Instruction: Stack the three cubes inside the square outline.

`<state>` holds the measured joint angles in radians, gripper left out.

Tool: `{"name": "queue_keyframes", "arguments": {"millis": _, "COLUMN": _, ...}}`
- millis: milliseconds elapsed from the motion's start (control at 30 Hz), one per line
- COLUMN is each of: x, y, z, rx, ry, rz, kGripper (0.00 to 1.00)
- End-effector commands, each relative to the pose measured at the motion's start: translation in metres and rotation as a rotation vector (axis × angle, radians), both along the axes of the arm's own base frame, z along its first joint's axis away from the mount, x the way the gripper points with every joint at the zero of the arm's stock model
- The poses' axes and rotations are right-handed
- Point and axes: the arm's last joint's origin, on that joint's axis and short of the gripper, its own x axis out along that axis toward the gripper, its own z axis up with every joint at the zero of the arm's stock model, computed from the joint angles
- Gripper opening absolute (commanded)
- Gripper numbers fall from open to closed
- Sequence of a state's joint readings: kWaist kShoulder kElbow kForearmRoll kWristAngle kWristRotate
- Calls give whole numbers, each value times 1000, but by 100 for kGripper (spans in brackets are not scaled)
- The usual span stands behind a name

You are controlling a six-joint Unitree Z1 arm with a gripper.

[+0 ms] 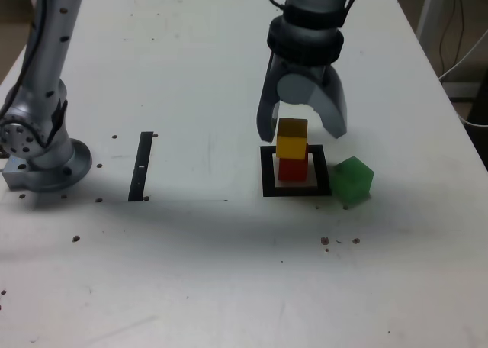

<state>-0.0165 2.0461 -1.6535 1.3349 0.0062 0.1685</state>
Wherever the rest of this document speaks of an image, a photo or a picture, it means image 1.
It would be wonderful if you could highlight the green cube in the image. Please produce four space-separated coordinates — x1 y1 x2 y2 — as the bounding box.
329 156 374 206

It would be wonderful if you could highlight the white cable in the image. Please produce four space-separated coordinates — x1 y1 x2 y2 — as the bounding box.
437 31 488 82
457 111 488 128

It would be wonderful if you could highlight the yellow cube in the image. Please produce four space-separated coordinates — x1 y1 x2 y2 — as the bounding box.
275 118 310 161

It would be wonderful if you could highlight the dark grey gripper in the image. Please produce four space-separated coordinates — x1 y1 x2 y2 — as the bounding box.
255 53 348 143

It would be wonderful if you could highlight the black tape strip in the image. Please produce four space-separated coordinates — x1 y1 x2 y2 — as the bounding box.
127 131 155 203

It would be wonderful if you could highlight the red cube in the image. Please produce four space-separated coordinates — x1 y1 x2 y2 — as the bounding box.
278 156 308 183

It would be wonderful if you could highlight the white furniture post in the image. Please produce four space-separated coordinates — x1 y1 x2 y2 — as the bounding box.
415 0 445 65

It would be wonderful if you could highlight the black tape square outline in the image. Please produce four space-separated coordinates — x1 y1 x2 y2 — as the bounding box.
260 144 332 198

